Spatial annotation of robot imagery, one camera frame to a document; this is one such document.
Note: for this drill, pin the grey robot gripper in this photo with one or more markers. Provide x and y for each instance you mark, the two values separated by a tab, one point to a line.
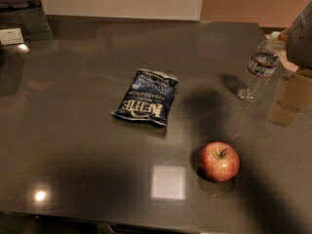
301	39

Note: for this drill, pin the white card on side counter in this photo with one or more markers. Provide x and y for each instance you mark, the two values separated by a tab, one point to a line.
11	36

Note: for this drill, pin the red apple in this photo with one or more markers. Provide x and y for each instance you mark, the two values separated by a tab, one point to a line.
219	161

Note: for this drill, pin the blue Kettle chip bag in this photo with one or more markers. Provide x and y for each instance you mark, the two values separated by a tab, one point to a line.
149	98

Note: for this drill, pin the clear plastic water bottle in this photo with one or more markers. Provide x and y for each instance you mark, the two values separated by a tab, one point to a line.
259	70

